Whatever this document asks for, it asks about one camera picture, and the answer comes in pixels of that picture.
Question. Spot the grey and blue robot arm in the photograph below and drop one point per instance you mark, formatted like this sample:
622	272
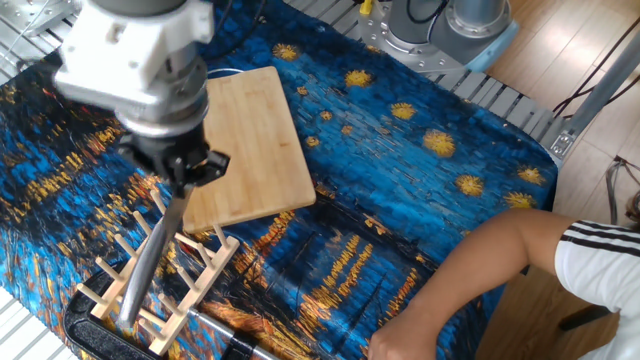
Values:
130	55

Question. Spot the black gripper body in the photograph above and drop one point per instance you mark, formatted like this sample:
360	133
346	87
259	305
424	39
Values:
170	155

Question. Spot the person's bare forearm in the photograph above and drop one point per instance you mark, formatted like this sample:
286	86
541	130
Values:
475	270

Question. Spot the steel cleaver knife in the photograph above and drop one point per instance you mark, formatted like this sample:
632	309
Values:
145	270

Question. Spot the white striped T-shirt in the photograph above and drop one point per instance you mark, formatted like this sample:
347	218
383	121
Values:
600	280

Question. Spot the wooden cutting board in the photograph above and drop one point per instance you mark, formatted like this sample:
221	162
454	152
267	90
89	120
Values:
255	160

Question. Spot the person's bare hand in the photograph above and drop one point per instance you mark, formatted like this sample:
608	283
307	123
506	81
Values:
400	345

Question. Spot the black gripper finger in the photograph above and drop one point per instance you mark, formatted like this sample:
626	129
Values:
142	162
212	167

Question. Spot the starry night painting tablecloth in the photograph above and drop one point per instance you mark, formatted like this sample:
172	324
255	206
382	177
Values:
400	165

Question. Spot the aluminium frame bar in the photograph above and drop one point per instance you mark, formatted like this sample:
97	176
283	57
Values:
595	95

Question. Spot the wooden peg dish rack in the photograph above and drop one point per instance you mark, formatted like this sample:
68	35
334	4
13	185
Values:
200	285

